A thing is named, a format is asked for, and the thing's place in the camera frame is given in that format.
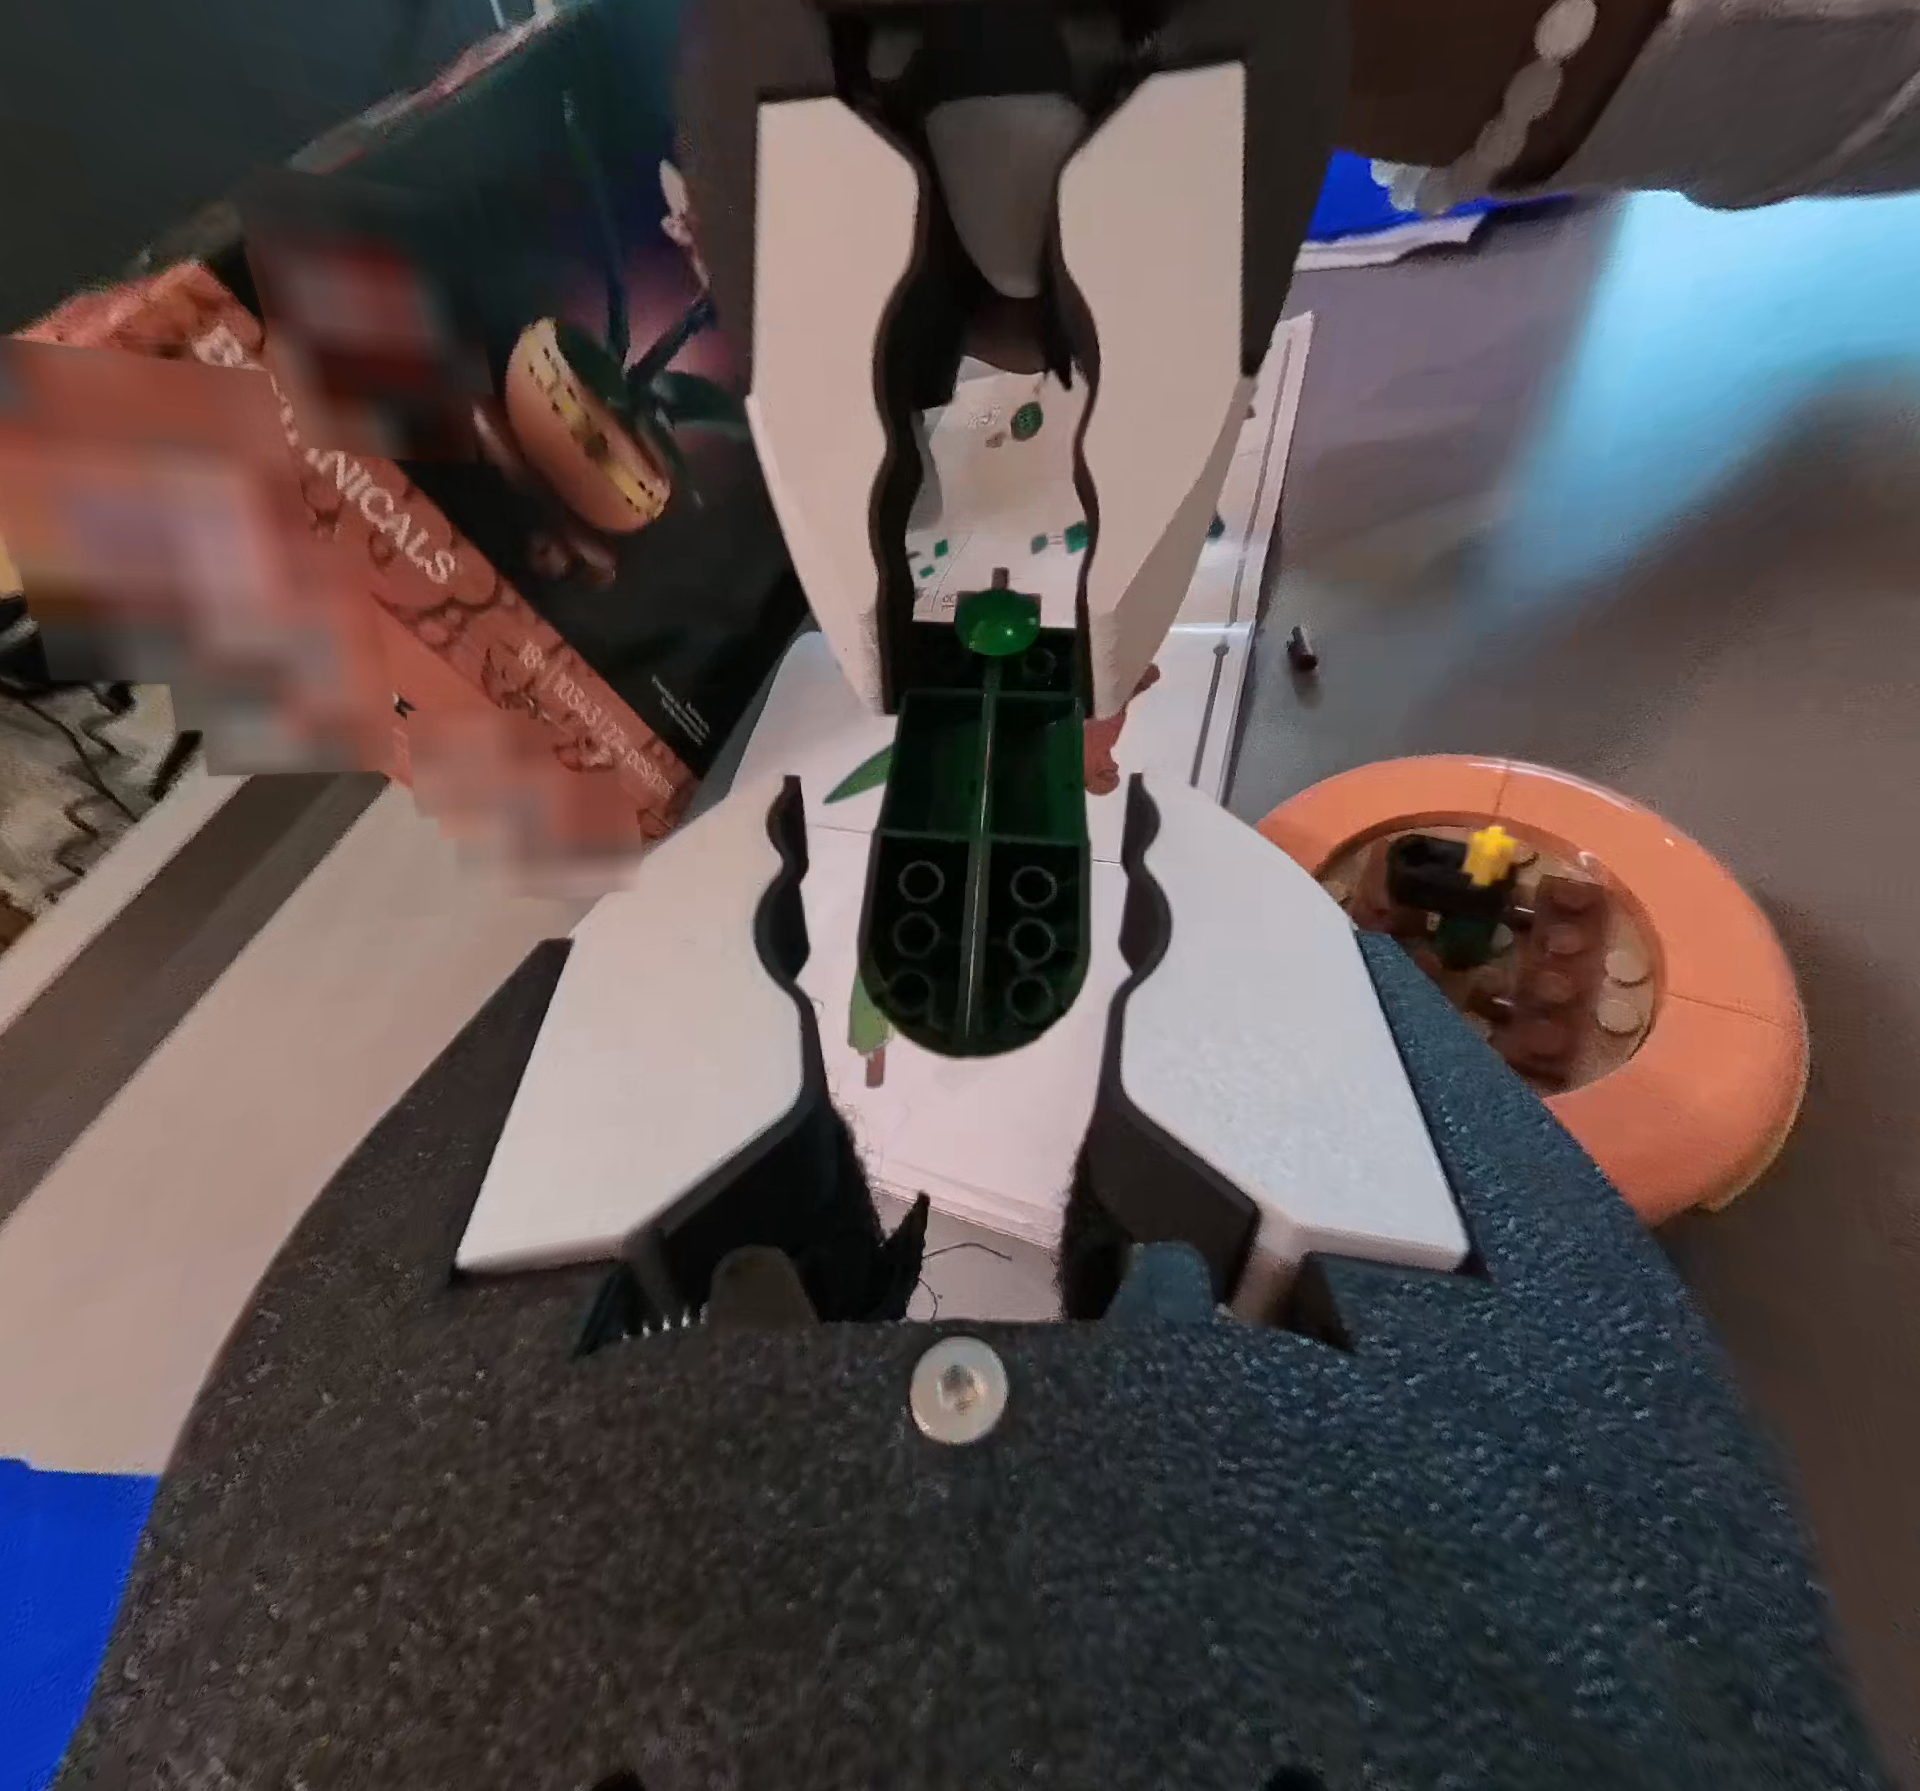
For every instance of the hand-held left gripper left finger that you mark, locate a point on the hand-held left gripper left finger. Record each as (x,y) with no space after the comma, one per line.
(659,1056)

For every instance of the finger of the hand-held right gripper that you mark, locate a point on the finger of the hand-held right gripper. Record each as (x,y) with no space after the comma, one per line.
(816,320)
(1170,320)

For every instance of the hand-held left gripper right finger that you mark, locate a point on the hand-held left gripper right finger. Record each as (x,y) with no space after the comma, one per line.
(1274,1071)

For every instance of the green round brick stud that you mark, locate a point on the green round brick stud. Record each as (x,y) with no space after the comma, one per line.
(998,621)

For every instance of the dark green leaf brick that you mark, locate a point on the dark green leaf brick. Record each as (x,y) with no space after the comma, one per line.
(931,801)

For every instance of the person's right forearm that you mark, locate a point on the person's right forearm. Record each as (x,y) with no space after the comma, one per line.
(1800,21)

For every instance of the grey desk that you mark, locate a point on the grey desk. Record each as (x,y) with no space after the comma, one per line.
(225,1145)

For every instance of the blue flat item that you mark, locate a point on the blue flat item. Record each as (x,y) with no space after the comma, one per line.
(1349,223)

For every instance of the black and orange set box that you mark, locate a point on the black and orange set box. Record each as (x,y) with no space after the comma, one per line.
(601,246)

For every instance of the yellow tipped brick stem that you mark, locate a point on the yellow tipped brick stem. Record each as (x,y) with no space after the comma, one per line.
(1484,855)

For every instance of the white instruction booklet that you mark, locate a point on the white instruction booklet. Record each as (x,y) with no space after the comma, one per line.
(976,1116)

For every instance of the pink brick flower pot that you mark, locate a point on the pink brick flower pot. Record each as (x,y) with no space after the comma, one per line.
(1724,1071)

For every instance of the dark grey panel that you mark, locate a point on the dark grey panel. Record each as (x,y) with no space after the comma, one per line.
(180,52)

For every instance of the blue plastic bin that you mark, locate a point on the blue plastic bin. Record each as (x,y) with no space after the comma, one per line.
(60,1626)

